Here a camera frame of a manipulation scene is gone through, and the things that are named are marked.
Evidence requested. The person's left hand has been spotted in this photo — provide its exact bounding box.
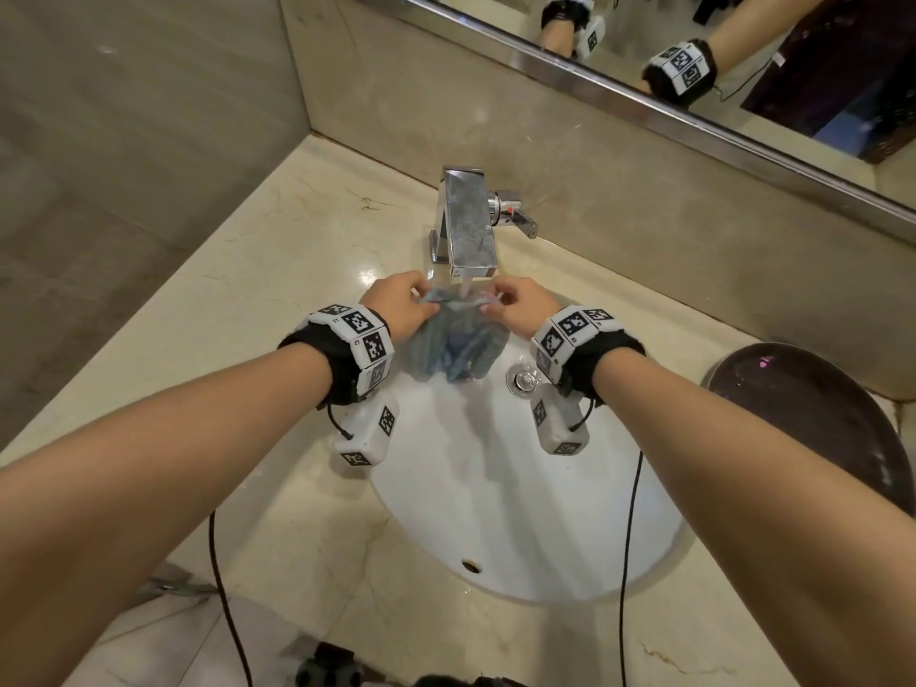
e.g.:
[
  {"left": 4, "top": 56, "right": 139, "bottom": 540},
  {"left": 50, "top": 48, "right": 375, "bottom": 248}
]
[{"left": 357, "top": 269, "right": 439, "bottom": 345}]

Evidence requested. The person's right hand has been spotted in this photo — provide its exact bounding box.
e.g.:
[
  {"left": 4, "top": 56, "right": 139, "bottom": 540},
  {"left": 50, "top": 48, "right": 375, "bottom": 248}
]
[{"left": 486, "top": 276, "right": 563, "bottom": 343}]

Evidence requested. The blue wet cloth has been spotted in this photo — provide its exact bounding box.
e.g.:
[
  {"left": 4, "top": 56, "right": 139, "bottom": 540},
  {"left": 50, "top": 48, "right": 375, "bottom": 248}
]
[{"left": 411, "top": 281, "right": 511, "bottom": 385}]

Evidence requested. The person's left forearm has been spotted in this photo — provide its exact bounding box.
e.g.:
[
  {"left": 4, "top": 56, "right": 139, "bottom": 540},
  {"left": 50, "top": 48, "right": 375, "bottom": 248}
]
[{"left": 0, "top": 343, "right": 336, "bottom": 687}]

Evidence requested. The person's right forearm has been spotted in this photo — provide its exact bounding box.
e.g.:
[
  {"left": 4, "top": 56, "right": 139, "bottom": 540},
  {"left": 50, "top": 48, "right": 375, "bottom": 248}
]
[{"left": 593, "top": 348, "right": 916, "bottom": 687}]

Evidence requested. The chrome square faucet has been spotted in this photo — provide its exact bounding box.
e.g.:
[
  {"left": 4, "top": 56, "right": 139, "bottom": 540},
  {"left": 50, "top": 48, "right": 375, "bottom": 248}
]
[{"left": 428, "top": 164, "right": 500, "bottom": 282}]

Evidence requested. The black marker wristband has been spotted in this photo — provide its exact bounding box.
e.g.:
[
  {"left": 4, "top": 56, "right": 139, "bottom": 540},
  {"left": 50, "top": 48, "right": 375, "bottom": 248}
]
[
  {"left": 530, "top": 306, "right": 647, "bottom": 410},
  {"left": 278, "top": 302, "right": 395, "bottom": 409}
]

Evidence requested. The white sink basin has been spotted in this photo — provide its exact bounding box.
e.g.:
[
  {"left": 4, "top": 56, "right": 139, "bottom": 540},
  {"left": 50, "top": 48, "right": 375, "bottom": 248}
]
[{"left": 368, "top": 307, "right": 700, "bottom": 606}]

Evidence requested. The dark round bowl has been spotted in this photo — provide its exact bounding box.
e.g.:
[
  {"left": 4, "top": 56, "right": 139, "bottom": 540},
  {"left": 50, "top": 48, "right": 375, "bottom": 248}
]
[{"left": 699, "top": 341, "right": 916, "bottom": 520}]

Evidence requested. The black device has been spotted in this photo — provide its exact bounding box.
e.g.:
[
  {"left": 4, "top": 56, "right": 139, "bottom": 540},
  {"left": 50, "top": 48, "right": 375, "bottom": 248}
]
[{"left": 294, "top": 639, "right": 376, "bottom": 687}]

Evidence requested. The chrome faucet handle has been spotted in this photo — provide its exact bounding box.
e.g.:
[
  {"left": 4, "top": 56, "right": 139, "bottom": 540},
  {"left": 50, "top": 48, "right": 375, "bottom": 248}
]
[{"left": 487, "top": 189, "right": 540, "bottom": 241}]

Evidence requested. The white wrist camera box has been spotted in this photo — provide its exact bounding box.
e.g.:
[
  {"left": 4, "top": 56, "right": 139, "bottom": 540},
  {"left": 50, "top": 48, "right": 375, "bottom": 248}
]
[
  {"left": 530, "top": 384, "right": 592, "bottom": 457},
  {"left": 334, "top": 403, "right": 401, "bottom": 470}
]

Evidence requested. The black cable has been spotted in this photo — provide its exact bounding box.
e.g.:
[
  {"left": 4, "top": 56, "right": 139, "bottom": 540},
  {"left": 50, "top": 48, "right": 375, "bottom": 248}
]
[
  {"left": 208, "top": 400, "right": 254, "bottom": 687},
  {"left": 617, "top": 449, "right": 645, "bottom": 687}
]

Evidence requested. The wall mirror with metal frame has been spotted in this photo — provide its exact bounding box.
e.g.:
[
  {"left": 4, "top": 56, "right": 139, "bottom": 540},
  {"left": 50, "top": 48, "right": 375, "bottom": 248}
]
[{"left": 372, "top": 0, "right": 916, "bottom": 231}]

